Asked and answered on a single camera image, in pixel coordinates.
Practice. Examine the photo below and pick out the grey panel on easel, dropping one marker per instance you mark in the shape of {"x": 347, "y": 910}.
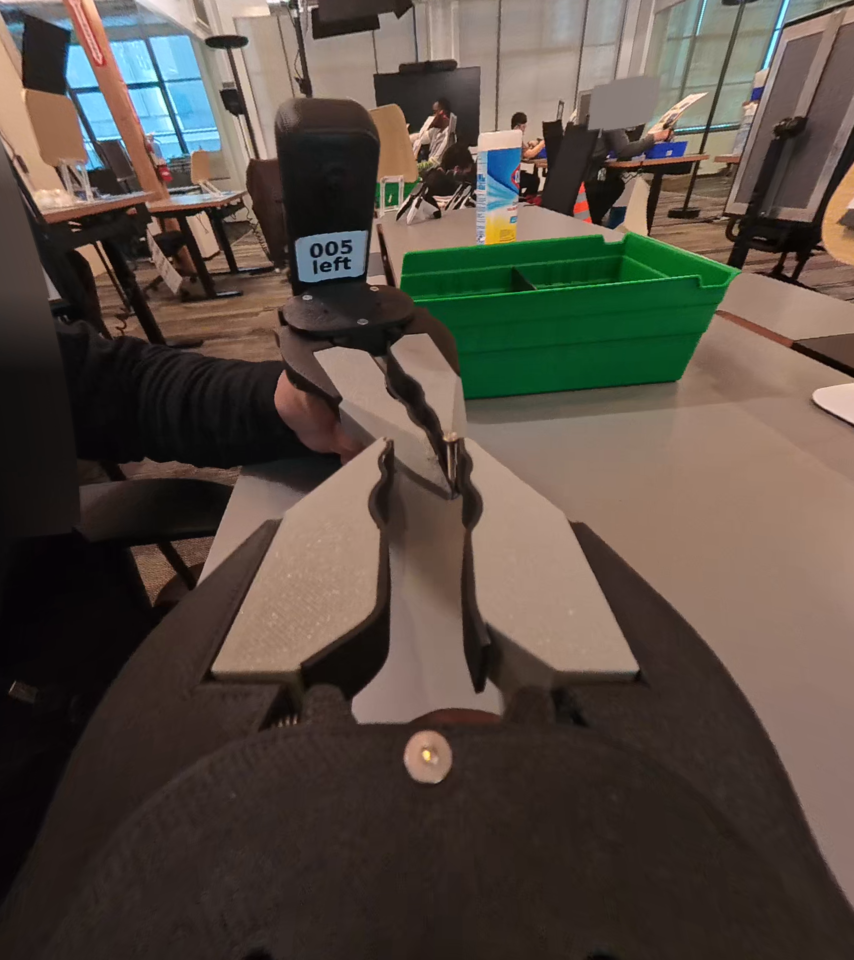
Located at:
{"x": 802, "y": 120}

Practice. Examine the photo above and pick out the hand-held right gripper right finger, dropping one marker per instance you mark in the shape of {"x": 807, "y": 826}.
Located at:
{"x": 547, "y": 592}

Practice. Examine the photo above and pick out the wipes canister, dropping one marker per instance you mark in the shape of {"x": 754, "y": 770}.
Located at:
{"x": 498, "y": 195}

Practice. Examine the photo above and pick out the small metal screw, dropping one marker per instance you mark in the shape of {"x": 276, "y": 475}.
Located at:
{"x": 452, "y": 459}

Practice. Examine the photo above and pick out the person's left hand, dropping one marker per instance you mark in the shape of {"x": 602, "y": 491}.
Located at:
{"x": 311, "y": 424}

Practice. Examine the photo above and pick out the black bin divider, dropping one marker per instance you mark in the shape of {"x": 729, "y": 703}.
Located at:
{"x": 524, "y": 277}

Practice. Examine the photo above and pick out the person's left forearm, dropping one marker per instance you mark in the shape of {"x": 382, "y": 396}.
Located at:
{"x": 172, "y": 397}

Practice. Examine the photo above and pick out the chair with brown jacket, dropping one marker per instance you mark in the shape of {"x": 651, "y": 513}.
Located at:
{"x": 266, "y": 210}

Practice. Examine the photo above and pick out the black wall screen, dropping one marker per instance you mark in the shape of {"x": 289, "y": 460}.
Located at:
{"x": 427, "y": 94}

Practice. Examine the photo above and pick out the wooden post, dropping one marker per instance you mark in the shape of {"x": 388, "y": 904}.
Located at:
{"x": 116, "y": 97}

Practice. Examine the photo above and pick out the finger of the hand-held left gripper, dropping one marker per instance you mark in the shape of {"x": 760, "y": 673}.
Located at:
{"x": 367, "y": 397}
{"x": 438, "y": 375}

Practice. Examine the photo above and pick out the green plastic bin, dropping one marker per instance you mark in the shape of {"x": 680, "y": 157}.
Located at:
{"x": 577, "y": 345}

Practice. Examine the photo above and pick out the large window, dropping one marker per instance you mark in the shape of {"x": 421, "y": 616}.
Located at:
{"x": 164, "y": 90}

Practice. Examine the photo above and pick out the black office chair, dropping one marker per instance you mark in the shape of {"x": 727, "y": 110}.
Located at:
{"x": 157, "y": 502}

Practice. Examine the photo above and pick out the wooden standing desk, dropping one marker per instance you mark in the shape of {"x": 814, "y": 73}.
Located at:
{"x": 97, "y": 208}
{"x": 194, "y": 201}

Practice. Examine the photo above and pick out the wooden board on stand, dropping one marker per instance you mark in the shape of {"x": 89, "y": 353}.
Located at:
{"x": 56, "y": 127}

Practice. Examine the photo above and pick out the phone stand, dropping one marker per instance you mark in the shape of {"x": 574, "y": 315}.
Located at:
{"x": 427, "y": 204}

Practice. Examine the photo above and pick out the grey desk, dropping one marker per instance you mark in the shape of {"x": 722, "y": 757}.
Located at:
{"x": 697, "y": 540}

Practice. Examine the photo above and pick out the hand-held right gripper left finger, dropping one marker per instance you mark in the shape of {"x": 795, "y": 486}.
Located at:
{"x": 307, "y": 585}

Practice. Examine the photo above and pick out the black floor lamp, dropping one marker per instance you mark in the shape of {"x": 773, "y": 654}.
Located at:
{"x": 236, "y": 90}

